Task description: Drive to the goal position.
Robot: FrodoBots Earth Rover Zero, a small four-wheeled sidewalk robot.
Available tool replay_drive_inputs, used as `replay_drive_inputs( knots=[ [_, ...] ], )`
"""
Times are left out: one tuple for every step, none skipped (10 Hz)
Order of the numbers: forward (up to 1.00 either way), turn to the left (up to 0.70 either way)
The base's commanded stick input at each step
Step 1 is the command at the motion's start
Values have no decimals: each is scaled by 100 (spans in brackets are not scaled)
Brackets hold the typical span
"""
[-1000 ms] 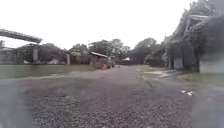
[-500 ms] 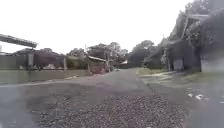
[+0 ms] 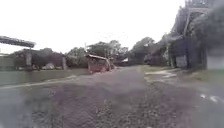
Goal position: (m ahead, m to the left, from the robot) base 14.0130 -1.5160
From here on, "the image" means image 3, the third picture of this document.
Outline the building behind hedge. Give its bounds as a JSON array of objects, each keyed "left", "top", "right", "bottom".
[{"left": 173, "top": 0, "right": 218, "bottom": 36}]

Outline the small red-brown shelter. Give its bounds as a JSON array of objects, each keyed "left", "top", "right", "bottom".
[{"left": 85, "top": 53, "right": 113, "bottom": 74}]

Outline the row of trees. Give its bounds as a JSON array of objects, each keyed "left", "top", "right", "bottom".
[{"left": 64, "top": 39, "right": 130, "bottom": 69}]

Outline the building with flat roof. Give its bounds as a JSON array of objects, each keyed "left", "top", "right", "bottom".
[{"left": 0, "top": 35, "right": 68, "bottom": 71}]

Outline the large dark tree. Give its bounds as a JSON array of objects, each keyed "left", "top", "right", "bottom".
[{"left": 127, "top": 36, "right": 172, "bottom": 67}]

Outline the hedge-covered pale wall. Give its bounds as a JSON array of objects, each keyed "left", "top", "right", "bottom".
[{"left": 191, "top": 1, "right": 224, "bottom": 71}]

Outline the grey gravel road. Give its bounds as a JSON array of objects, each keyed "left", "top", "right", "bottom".
[{"left": 0, "top": 65, "right": 224, "bottom": 128}]

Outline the dark gate with posts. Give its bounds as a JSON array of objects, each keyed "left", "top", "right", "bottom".
[{"left": 167, "top": 33, "right": 208, "bottom": 70}]

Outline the grass verge with puddles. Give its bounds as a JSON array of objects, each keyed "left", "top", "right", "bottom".
[{"left": 139, "top": 64, "right": 224, "bottom": 84}]

